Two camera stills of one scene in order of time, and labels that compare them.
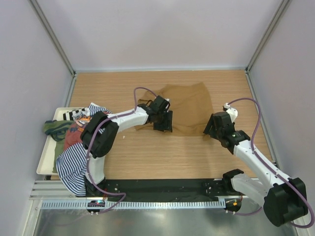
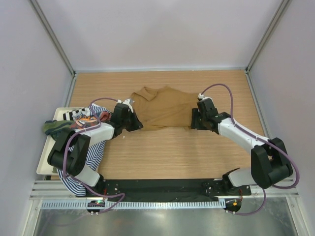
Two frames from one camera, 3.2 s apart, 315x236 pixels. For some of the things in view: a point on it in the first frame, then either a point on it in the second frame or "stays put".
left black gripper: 167,125 → 137,124
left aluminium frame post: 51,35 stays put
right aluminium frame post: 284,5 stays put
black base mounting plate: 162,190 stays put
